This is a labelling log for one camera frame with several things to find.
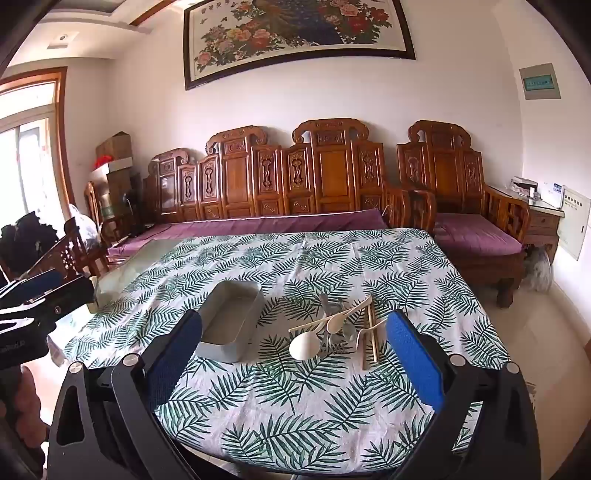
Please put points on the metal fork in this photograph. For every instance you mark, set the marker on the metal fork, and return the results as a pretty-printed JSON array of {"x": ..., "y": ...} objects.
[{"x": 323, "y": 302}]

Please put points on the clear plastic bag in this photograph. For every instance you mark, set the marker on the clear plastic bag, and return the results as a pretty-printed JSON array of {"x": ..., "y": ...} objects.
[{"x": 85, "y": 228}]

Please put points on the leaf print tablecloth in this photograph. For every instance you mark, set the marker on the leaf print tablecloth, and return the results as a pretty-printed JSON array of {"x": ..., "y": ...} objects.
[{"x": 300, "y": 406}]

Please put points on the black clothing pile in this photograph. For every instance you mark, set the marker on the black clothing pile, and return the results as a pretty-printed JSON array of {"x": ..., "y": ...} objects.
[{"x": 25, "y": 240}]

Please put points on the purple armchair cushion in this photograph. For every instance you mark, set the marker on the purple armchair cushion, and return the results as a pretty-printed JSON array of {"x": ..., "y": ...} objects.
[{"x": 475, "y": 233}]

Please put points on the wooden side table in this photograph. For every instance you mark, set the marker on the wooden side table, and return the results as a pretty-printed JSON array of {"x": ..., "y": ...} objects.
[{"x": 542, "y": 221}]

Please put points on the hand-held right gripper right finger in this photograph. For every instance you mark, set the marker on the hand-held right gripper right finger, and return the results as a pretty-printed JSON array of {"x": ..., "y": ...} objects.
[{"x": 415, "y": 364}]

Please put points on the ceiling light fixture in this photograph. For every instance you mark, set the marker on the ceiling light fixture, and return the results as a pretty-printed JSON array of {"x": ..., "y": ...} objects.
[{"x": 61, "y": 40}]

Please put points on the white tabletop device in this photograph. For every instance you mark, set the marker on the white tabletop device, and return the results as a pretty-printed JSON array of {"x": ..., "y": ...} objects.
[{"x": 552, "y": 194}]

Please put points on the carved wooden sofa bench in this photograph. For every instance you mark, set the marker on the carved wooden sofa bench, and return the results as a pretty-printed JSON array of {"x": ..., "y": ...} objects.
[{"x": 240, "y": 180}]

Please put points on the dark wooden chair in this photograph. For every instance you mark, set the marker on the dark wooden chair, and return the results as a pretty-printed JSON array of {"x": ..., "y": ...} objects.
[{"x": 64, "y": 258}]

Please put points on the black fan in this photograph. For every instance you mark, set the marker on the black fan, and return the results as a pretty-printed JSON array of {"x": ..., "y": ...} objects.
[{"x": 127, "y": 203}]

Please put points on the carved wooden armchair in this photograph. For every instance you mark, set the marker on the carved wooden armchair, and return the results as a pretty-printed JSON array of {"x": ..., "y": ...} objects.
[{"x": 443, "y": 170}]

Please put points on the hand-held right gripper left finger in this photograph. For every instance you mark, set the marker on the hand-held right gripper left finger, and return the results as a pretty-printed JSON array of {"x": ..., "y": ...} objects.
[{"x": 175, "y": 355}]

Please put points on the white wall cabinet door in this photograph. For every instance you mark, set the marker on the white wall cabinet door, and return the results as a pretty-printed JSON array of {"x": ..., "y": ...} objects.
[{"x": 575, "y": 221}]

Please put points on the grey rectangular container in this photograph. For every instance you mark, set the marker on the grey rectangular container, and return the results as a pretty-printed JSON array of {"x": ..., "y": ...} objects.
[{"x": 228, "y": 337}]

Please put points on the white flat box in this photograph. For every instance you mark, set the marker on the white flat box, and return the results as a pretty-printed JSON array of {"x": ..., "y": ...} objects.
[{"x": 117, "y": 165}]

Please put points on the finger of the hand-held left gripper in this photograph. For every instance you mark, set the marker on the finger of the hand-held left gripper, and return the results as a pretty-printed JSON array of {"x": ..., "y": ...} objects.
[
  {"x": 69, "y": 295},
  {"x": 41, "y": 280}
]

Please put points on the brown cardboard box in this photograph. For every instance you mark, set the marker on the brown cardboard box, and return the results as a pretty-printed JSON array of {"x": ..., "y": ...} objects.
[{"x": 115, "y": 146}]

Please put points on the large white spoon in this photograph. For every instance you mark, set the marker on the large white spoon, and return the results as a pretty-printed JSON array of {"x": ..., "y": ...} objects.
[{"x": 302, "y": 347}]

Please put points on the tan wooden chopstick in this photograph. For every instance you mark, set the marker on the tan wooden chopstick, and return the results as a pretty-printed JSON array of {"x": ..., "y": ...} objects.
[
  {"x": 373, "y": 339},
  {"x": 368, "y": 341}
]

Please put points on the light wooden chair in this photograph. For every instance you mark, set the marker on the light wooden chair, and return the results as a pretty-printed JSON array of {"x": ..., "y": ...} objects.
[{"x": 93, "y": 203}]

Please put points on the person's left forearm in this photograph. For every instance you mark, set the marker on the person's left forearm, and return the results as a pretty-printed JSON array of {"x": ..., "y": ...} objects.
[{"x": 27, "y": 397}]

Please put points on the grey fluffy bundle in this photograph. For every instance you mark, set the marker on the grey fluffy bundle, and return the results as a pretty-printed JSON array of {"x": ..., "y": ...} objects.
[{"x": 538, "y": 270}]

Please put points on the grey wall panel box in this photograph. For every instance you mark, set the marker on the grey wall panel box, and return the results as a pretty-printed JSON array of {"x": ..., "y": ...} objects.
[{"x": 540, "y": 82}]

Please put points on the green print cardboard box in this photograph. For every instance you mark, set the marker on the green print cardboard box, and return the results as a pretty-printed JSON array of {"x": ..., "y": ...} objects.
[{"x": 117, "y": 194}]

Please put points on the wood framed window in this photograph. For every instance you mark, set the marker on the wood framed window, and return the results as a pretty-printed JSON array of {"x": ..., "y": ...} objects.
[{"x": 32, "y": 157}]

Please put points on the metal spoon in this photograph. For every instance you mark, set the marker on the metal spoon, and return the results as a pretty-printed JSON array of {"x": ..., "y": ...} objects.
[{"x": 348, "y": 333}]

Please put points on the framed peacock flower painting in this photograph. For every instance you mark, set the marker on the framed peacock flower painting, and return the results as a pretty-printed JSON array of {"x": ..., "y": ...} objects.
[{"x": 295, "y": 37}]

